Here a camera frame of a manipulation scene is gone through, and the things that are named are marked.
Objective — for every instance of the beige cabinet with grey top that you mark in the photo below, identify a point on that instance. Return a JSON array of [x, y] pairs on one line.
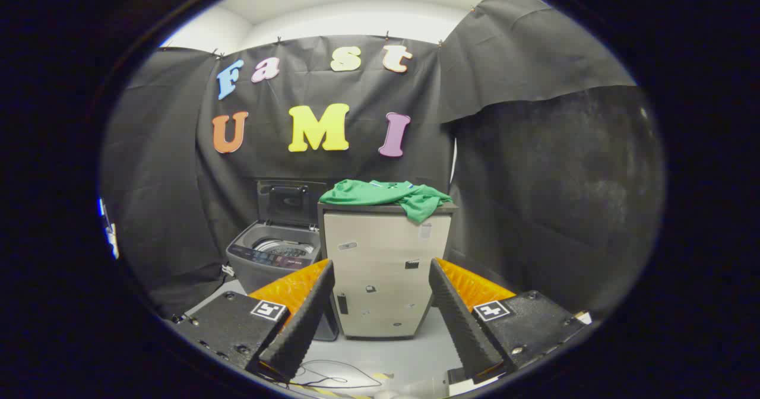
[[380, 250]]

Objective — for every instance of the green shirt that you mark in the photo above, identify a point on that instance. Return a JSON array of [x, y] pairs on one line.
[[368, 192]]

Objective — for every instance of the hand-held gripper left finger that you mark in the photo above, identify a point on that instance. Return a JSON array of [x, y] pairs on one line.
[[303, 328]]

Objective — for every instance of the grey washing machine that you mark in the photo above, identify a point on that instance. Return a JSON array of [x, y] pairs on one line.
[[255, 271]]

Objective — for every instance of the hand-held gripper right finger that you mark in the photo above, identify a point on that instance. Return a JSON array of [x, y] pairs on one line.
[[460, 328]]

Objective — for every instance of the yellow and black floor tape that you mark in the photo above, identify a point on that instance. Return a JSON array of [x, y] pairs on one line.
[[323, 392]]

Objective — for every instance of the black backdrop cloth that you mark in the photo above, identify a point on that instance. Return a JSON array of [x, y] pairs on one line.
[[522, 209]]

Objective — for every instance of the white and blue equipment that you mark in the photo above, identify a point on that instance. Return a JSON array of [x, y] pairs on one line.
[[110, 233]]

